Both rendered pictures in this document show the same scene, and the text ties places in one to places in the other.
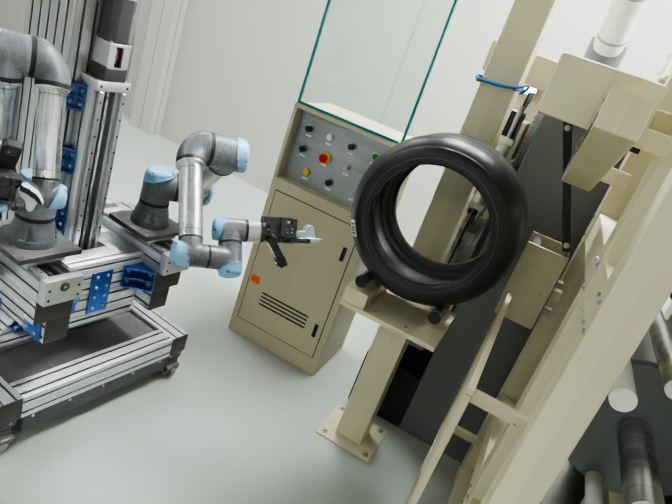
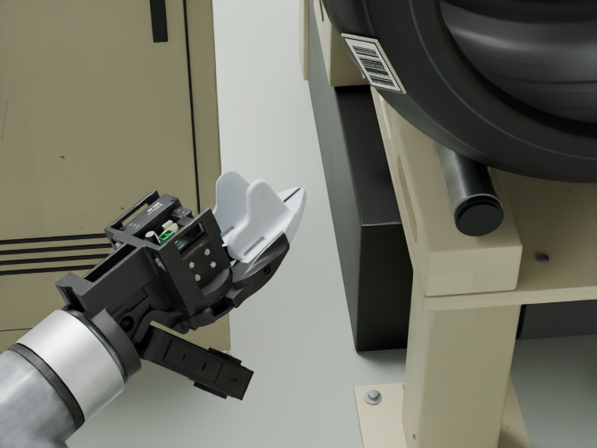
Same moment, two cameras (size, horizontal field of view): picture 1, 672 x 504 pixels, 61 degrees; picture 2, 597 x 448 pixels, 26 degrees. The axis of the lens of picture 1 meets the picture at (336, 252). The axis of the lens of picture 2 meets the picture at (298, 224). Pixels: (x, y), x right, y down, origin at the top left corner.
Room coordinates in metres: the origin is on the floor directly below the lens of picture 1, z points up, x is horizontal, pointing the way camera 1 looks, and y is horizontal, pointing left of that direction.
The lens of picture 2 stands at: (1.10, 0.36, 1.68)
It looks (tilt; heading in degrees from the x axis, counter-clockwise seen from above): 42 degrees down; 337
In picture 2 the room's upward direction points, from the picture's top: straight up
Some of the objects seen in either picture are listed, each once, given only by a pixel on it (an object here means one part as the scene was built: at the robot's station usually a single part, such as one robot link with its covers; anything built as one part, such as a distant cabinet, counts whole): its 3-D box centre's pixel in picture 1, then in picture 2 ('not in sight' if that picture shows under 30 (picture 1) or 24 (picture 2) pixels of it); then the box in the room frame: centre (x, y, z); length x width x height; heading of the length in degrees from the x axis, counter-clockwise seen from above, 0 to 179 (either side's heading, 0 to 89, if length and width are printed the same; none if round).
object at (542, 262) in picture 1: (532, 279); not in sight; (2.06, -0.73, 1.05); 0.20 x 0.15 x 0.30; 163
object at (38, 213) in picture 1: (36, 193); not in sight; (1.65, 0.96, 0.88); 0.13 x 0.12 x 0.14; 129
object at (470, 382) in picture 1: (453, 412); not in sight; (1.64, -0.55, 0.65); 0.90 x 0.02 x 0.70; 163
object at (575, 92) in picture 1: (597, 100); not in sight; (1.75, -0.55, 1.71); 0.61 x 0.25 x 0.15; 163
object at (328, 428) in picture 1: (352, 430); (446, 443); (2.21, -0.36, 0.01); 0.27 x 0.27 x 0.02; 73
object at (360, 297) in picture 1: (371, 283); (439, 150); (2.00, -0.17, 0.84); 0.36 x 0.09 x 0.06; 163
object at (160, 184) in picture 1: (160, 183); not in sight; (2.10, 0.74, 0.88); 0.13 x 0.12 x 0.14; 122
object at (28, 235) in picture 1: (33, 225); not in sight; (1.65, 0.96, 0.77); 0.15 x 0.15 x 0.10
